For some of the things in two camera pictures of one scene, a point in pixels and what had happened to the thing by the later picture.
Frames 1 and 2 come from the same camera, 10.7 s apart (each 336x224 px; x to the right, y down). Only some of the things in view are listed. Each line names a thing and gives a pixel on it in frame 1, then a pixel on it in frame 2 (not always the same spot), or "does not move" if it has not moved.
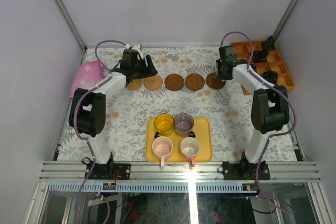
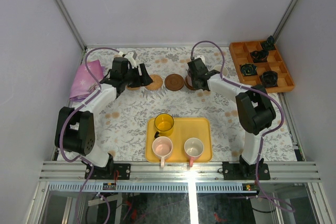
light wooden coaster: [153, 83] does not move
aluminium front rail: [61, 171] does not move
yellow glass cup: [164, 123] does not move
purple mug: [184, 124] → [189, 77]
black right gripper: [220, 63] → [194, 84]
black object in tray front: [271, 76] does not move
